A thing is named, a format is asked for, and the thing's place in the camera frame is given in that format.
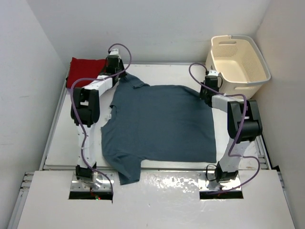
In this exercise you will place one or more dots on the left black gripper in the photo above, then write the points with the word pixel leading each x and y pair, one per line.
pixel 123 73

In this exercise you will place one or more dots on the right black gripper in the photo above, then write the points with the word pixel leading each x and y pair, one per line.
pixel 201 95

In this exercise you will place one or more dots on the red garment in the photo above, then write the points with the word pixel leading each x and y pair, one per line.
pixel 84 68

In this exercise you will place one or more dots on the teal shirt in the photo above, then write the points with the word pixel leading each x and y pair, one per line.
pixel 157 123

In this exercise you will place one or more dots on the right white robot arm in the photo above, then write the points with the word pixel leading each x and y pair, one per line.
pixel 243 125

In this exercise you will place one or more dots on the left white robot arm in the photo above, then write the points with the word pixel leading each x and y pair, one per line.
pixel 87 81

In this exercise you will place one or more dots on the beige laundry basket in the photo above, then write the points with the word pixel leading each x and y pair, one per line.
pixel 240 64

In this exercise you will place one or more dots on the white front cover board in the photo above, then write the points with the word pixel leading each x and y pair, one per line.
pixel 160 200

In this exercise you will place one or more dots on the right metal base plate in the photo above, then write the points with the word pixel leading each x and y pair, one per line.
pixel 209 185

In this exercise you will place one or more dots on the metal base plate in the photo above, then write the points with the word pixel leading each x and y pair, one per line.
pixel 209 185
pixel 99 183

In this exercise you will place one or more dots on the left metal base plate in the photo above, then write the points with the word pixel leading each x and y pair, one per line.
pixel 99 183

